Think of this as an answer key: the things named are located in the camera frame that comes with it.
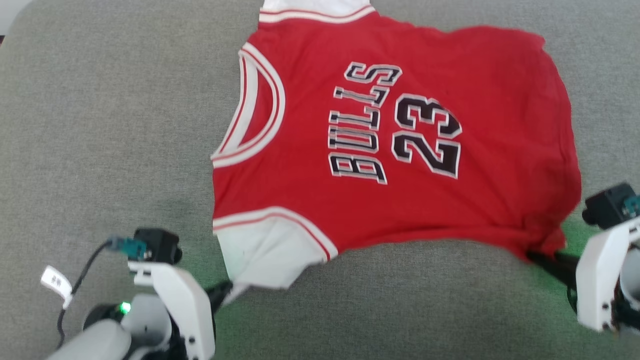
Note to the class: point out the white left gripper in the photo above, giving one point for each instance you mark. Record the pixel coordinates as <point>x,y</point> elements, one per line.
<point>182,310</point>

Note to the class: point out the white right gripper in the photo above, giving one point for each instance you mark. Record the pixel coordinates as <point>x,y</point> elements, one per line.
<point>600,280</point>

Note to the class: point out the red basketball jersey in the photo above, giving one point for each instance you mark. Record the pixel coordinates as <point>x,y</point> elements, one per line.
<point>425,150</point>

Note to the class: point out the grey fabric panel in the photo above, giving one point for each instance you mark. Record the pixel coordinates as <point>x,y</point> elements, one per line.
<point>100,150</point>

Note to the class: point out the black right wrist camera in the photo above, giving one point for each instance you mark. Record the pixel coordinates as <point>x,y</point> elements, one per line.
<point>610,205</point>

